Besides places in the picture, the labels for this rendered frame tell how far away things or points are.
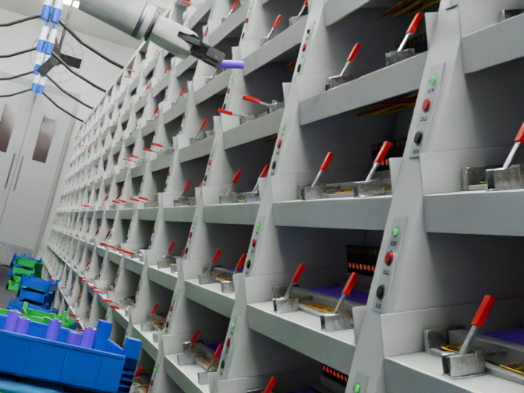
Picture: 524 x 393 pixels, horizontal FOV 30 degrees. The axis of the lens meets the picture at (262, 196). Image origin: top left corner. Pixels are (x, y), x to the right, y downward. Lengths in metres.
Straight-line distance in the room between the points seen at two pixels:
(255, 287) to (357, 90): 0.48
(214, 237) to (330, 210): 1.05
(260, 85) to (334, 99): 0.93
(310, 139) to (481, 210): 0.86
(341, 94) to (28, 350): 0.67
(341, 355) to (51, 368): 0.39
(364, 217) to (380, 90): 0.21
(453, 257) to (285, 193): 0.70
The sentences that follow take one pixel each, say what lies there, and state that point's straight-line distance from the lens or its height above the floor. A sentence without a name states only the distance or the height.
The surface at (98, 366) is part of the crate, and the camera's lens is 1.37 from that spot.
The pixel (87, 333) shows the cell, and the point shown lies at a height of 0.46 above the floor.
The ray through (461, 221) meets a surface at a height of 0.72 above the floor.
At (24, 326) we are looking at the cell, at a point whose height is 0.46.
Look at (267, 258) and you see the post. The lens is 1.84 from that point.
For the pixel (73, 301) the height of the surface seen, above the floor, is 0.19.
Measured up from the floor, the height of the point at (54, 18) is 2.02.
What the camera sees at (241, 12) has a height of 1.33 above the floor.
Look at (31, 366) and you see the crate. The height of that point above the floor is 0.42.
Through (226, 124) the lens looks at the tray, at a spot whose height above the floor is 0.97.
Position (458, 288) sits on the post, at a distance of 1.20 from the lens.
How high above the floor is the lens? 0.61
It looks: 5 degrees up
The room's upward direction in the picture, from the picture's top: 14 degrees clockwise
